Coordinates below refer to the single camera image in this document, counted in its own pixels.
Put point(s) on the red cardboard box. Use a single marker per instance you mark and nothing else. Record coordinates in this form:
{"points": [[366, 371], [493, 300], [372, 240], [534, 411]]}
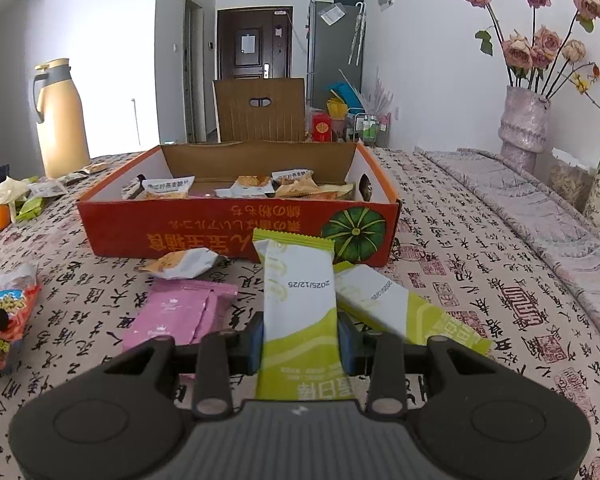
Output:
{"points": [[180, 230]]}

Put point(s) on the folded white umbrella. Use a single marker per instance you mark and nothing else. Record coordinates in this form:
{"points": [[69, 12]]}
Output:
{"points": [[357, 35]]}

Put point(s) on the small green packet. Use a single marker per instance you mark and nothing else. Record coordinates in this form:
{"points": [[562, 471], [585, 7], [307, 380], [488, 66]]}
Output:
{"points": [[30, 208]]}

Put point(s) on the dried pink rose bouquet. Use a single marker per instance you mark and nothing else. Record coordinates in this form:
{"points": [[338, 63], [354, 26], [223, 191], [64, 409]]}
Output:
{"points": [[530, 47]]}

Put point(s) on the red snack packet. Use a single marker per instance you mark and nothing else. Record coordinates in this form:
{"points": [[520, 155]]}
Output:
{"points": [[5, 310]]}

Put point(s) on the grey interior door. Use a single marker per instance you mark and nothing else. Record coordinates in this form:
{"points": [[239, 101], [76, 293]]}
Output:
{"points": [[192, 70]]}

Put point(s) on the blue plastic dustpan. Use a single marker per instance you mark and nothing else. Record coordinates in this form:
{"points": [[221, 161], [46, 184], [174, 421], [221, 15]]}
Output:
{"points": [[349, 95]]}

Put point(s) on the small brown and white packet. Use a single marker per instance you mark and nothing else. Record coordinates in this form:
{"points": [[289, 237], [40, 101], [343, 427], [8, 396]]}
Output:
{"points": [[82, 172]]}

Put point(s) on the green and white snack packet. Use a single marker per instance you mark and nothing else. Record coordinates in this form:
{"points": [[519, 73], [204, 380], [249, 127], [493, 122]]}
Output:
{"points": [[405, 315], [300, 310]]}

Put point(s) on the yellow bag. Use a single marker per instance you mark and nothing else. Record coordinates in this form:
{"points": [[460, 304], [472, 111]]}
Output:
{"points": [[337, 107]]}

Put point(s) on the paper sheet on refrigerator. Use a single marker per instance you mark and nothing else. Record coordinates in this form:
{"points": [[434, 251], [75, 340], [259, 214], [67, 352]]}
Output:
{"points": [[333, 15]]}

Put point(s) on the dark brown door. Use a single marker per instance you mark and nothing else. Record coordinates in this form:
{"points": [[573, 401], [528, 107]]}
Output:
{"points": [[252, 42]]}

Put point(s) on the white printed packet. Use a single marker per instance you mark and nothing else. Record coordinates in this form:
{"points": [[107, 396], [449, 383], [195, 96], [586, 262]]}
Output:
{"points": [[49, 188]]}

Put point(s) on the clear storage jar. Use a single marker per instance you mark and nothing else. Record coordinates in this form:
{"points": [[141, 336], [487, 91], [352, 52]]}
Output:
{"points": [[570, 177]]}

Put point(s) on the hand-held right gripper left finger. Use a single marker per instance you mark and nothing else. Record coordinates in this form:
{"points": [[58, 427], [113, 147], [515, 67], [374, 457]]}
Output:
{"points": [[255, 345]]}

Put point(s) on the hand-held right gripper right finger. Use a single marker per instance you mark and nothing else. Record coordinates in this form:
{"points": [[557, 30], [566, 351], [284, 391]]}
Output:
{"points": [[346, 347]]}

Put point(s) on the yellow thermos jug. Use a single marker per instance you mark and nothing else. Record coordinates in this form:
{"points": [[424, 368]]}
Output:
{"points": [[62, 125]]}

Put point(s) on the brown cardboard panel with cutout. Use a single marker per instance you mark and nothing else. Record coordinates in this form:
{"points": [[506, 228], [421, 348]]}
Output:
{"points": [[260, 122]]}

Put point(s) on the dried lavender bunch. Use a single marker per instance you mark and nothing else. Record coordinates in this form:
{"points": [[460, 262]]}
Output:
{"points": [[380, 92]]}

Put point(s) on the grey patterned cloth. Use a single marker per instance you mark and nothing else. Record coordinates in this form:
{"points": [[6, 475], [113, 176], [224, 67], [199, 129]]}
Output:
{"points": [[520, 220]]}

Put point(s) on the grey refrigerator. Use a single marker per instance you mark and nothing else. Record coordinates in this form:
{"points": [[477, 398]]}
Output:
{"points": [[332, 55]]}

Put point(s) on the pink textured vase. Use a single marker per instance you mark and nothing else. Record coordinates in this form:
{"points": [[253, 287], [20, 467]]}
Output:
{"points": [[524, 127]]}

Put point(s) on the orange and white snack packet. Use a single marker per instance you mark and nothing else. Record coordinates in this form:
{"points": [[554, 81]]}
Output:
{"points": [[294, 181], [185, 265], [169, 189], [247, 186]]}

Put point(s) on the red gift box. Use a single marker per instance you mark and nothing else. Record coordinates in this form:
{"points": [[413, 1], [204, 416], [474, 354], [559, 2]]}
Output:
{"points": [[322, 127]]}

